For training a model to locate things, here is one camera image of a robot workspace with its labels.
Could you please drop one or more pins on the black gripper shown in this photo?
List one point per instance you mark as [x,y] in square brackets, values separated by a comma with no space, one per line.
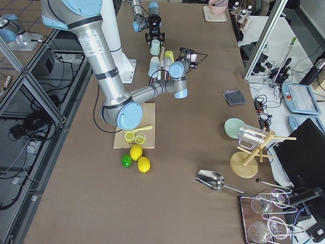
[154,26]
[184,54]

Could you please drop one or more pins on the mint green cup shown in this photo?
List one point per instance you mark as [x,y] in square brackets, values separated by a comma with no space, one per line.
[155,47]

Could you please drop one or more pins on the pink cup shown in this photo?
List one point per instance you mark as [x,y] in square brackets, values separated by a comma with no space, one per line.
[193,57]

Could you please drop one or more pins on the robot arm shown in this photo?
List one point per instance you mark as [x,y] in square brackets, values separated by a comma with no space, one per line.
[140,22]
[94,24]

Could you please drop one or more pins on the yellow cup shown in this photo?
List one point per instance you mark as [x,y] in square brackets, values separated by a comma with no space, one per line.
[169,54]

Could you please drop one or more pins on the grey cup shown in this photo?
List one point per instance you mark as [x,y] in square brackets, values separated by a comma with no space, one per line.
[167,62]

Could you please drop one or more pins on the white cup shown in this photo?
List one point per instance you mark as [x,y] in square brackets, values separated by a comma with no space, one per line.
[154,61]

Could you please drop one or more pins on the blue cup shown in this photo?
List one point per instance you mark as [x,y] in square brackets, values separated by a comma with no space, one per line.
[153,70]

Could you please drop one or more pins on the cream plastic tray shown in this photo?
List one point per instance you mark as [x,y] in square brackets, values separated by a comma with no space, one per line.
[212,17]

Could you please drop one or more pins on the pink bowl of ice cubes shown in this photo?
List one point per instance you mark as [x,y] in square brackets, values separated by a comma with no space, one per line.
[218,7]

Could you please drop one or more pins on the grey cloth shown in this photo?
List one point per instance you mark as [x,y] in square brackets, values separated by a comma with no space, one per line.
[234,97]

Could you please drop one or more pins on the wooden cutting board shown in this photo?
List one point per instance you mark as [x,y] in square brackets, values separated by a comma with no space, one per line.
[148,119]

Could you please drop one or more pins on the yellow plastic knife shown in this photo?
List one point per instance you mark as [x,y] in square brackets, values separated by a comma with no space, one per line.
[142,128]

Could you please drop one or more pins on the green bowl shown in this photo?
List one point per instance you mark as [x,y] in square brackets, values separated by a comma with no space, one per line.
[232,127]

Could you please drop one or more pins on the lemon slice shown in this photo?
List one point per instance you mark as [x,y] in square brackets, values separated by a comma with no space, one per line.
[129,136]
[140,138]

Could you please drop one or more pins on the clear glass mug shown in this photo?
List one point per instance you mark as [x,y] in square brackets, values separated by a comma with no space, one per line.
[249,137]

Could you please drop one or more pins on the yellow lemon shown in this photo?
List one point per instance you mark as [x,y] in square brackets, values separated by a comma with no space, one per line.
[144,164]
[136,152]

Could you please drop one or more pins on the green lime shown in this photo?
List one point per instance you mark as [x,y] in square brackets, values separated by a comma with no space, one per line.
[126,160]

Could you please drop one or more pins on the blue teach pendant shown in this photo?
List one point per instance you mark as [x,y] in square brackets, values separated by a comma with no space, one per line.
[299,99]
[295,120]

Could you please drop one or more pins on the wooden mug tree stand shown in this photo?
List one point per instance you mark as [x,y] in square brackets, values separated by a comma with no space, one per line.
[244,164]

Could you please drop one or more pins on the metal scoop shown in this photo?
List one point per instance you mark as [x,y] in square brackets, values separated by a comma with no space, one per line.
[214,180]

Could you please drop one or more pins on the black monitor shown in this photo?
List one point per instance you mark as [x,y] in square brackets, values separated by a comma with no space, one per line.
[303,159]

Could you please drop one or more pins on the wine glass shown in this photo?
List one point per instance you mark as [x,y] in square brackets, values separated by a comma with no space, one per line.
[273,228]
[273,202]

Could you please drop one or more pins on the black tray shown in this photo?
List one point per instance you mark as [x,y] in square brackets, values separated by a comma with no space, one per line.
[249,217]

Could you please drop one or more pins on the aluminium frame post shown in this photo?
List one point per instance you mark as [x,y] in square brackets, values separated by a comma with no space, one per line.
[267,30]

